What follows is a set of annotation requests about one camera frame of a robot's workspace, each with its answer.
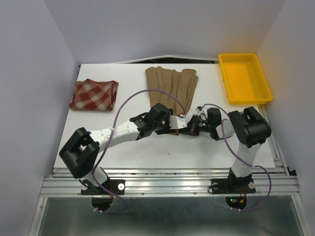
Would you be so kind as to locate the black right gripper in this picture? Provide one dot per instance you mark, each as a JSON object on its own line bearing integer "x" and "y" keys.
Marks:
{"x": 191, "y": 129}

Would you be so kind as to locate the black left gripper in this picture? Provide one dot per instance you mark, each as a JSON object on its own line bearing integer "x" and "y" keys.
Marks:
{"x": 167, "y": 130}

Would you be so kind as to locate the tan skirt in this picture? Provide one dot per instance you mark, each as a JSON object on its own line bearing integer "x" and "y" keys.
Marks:
{"x": 171, "y": 88}

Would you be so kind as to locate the red plaid skirt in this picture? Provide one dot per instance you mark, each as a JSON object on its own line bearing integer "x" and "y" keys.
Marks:
{"x": 90, "y": 95}

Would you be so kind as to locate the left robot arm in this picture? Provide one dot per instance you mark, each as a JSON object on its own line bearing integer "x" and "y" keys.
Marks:
{"x": 81, "y": 150}

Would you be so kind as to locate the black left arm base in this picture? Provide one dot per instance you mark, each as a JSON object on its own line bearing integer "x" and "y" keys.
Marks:
{"x": 116, "y": 186}

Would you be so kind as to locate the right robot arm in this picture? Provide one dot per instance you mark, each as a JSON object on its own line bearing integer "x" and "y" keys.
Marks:
{"x": 251, "y": 130}

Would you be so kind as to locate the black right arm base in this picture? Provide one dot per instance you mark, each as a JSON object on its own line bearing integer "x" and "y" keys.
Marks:
{"x": 231, "y": 186}

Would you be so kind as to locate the yellow plastic bin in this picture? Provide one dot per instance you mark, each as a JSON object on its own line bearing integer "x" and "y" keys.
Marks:
{"x": 244, "y": 80}

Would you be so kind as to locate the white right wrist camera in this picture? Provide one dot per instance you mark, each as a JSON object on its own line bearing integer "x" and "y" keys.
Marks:
{"x": 200, "y": 111}

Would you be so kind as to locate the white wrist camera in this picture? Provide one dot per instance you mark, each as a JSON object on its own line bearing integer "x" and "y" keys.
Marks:
{"x": 177, "y": 122}
{"x": 200, "y": 111}

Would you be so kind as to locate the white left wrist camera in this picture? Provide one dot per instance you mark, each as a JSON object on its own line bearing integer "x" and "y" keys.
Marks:
{"x": 177, "y": 122}

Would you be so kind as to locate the aluminium rail frame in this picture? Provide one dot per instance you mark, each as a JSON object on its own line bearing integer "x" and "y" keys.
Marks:
{"x": 174, "y": 202}

